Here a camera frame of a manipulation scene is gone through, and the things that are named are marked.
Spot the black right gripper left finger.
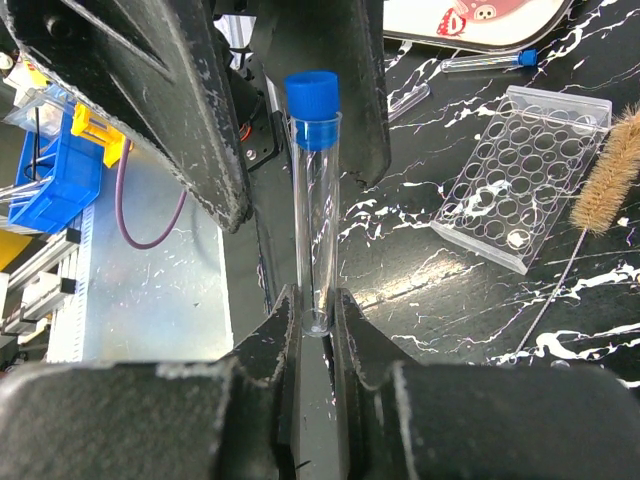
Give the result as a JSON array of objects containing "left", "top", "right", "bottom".
[{"left": 1, "top": 285, "right": 301, "bottom": 479}]

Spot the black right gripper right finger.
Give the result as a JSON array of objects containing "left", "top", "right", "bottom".
[{"left": 332, "top": 289, "right": 639, "bottom": 479}]

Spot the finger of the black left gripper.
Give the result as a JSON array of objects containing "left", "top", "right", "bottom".
[
  {"left": 249, "top": 0, "right": 391, "bottom": 187},
  {"left": 1, "top": 1, "right": 251, "bottom": 233}
]

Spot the blue cap test tube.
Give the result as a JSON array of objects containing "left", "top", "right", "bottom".
[
  {"left": 440, "top": 49, "right": 538, "bottom": 73},
  {"left": 388, "top": 83, "right": 431, "bottom": 122},
  {"left": 285, "top": 70, "right": 342, "bottom": 337}
]

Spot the yellow plastic object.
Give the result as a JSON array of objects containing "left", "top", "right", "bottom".
[{"left": 71, "top": 103, "right": 126, "bottom": 168}]

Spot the blue plastic storage bin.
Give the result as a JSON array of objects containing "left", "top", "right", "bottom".
[{"left": 8, "top": 102, "right": 104, "bottom": 234}]

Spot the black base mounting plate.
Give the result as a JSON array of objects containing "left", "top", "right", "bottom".
[{"left": 223, "top": 81, "right": 296, "bottom": 345}]

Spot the strawberry print white tray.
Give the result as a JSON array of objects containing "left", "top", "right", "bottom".
[{"left": 383, "top": 0, "right": 571, "bottom": 53}]

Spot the clear acrylic tube rack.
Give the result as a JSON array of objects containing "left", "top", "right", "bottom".
[{"left": 431, "top": 86, "right": 612, "bottom": 274}]

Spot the brown bristle tube brush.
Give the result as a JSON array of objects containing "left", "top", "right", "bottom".
[{"left": 512, "top": 103, "right": 639, "bottom": 358}]

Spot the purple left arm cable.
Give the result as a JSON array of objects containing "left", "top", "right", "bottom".
[{"left": 114, "top": 139, "right": 189, "bottom": 250}]

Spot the slotted cable duct rail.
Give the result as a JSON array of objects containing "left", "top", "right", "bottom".
[{"left": 46, "top": 205, "right": 95, "bottom": 363}]

